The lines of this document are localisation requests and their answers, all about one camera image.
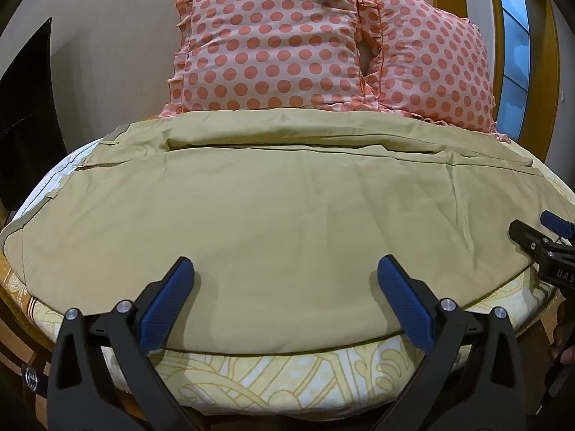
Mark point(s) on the large polka dot pillow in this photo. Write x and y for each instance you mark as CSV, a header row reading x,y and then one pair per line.
x,y
274,40

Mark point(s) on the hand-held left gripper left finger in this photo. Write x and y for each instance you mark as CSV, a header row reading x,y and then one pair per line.
x,y
168,298

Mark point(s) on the yellow patterned bed sheet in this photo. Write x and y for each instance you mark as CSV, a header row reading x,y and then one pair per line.
x,y
269,379

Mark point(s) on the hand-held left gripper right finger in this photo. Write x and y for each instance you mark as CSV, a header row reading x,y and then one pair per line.
x,y
404,298

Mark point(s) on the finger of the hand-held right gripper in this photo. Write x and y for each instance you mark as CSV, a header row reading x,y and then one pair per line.
x,y
555,221
528,235

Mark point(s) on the window with yellow frame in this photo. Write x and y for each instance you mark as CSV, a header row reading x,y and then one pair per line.
x,y
512,54

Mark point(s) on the dark cabinet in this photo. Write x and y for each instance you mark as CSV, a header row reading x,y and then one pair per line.
x,y
27,116

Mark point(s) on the beige blanket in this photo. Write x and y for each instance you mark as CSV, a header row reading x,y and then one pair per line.
x,y
278,215

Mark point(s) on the person's right hand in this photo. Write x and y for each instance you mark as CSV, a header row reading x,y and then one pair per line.
x,y
565,352

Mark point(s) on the wooden bed frame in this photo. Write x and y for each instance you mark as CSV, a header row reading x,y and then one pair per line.
x,y
18,350

